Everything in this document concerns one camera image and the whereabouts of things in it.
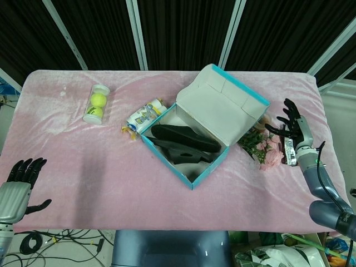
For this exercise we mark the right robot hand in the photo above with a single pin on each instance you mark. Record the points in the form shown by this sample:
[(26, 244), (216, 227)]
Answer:
[(301, 130)]

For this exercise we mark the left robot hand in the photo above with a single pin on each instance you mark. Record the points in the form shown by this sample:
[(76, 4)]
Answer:
[(12, 200)]

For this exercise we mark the blue shoe box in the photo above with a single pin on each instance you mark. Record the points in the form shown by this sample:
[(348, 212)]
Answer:
[(217, 97)]

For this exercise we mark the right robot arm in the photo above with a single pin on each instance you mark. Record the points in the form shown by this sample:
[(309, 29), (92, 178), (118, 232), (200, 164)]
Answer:
[(320, 183)]

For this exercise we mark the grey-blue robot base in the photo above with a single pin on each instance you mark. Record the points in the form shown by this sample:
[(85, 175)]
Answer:
[(172, 250)]

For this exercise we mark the brown foil snack bag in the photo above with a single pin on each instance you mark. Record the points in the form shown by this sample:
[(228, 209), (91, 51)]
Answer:
[(289, 151)]

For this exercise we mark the pink flower bouquet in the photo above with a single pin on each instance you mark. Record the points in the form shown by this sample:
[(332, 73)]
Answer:
[(271, 158)]

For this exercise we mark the pink plush table cloth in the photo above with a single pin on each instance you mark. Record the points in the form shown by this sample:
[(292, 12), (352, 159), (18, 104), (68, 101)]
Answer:
[(97, 172)]

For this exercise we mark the green plastic stick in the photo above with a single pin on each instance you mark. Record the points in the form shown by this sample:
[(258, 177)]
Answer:
[(311, 243)]

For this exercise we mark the clear tennis ball tube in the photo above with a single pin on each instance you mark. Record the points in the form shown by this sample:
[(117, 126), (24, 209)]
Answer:
[(96, 118)]

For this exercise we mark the yellow tennis ball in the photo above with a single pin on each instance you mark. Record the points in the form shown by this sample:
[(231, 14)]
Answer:
[(95, 111), (98, 100)]

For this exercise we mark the green white plastic bag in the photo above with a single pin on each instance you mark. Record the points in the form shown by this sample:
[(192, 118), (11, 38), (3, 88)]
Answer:
[(278, 256)]

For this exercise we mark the black curtain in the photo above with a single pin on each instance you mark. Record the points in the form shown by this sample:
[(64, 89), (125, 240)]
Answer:
[(183, 30)]

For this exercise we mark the white frame post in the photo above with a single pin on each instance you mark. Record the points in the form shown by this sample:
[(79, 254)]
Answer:
[(229, 34), (137, 34), (333, 46), (65, 34)]

